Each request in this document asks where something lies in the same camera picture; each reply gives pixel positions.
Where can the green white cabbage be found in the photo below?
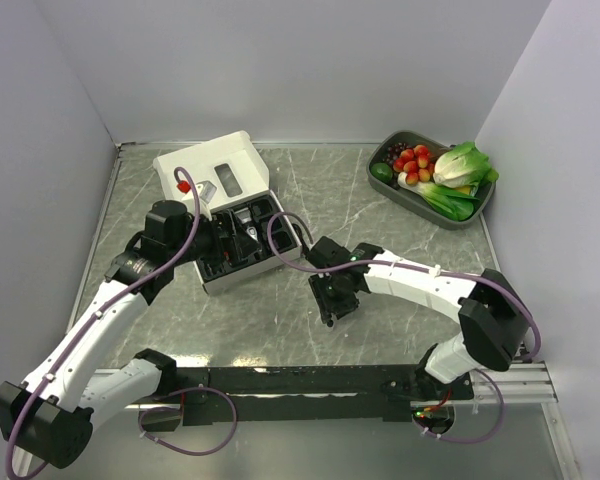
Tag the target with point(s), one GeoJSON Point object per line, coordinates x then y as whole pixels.
{"type": "Point", "coordinates": [464, 165]}

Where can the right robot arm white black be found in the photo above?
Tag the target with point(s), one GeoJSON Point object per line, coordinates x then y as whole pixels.
{"type": "Point", "coordinates": [486, 307]}

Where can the dark grey food tray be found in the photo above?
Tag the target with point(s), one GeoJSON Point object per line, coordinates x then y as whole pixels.
{"type": "Point", "coordinates": [413, 202]}

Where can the aluminium profile rail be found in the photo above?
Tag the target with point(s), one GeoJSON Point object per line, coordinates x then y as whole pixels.
{"type": "Point", "coordinates": [523, 383]}

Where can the red strawberries cluster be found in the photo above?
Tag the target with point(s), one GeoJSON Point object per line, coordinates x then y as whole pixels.
{"type": "Point", "coordinates": [417, 163]}

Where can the bok choy vegetable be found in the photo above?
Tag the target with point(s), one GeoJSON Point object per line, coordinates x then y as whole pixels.
{"type": "Point", "coordinates": [451, 204]}

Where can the white box with black tray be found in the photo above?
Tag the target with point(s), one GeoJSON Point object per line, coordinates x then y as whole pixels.
{"type": "Point", "coordinates": [229, 174]}

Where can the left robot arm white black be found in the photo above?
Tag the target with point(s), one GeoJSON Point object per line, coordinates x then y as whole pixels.
{"type": "Point", "coordinates": [54, 411]}

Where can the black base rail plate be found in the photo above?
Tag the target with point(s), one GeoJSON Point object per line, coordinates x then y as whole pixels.
{"type": "Point", "coordinates": [278, 393]}

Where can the green avocado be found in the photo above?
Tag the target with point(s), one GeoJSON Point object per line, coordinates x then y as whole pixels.
{"type": "Point", "coordinates": [382, 172]}

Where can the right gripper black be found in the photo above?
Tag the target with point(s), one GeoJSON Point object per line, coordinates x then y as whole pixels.
{"type": "Point", "coordinates": [326, 305]}

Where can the dark purple grapes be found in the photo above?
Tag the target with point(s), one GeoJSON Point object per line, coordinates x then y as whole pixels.
{"type": "Point", "coordinates": [394, 151]}

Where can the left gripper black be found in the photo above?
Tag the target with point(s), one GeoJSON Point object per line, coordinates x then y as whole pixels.
{"type": "Point", "coordinates": [217, 241]}

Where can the black silver hair trimmer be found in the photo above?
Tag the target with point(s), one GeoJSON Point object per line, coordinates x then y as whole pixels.
{"type": "Point", "coordinates": [248, 227]}

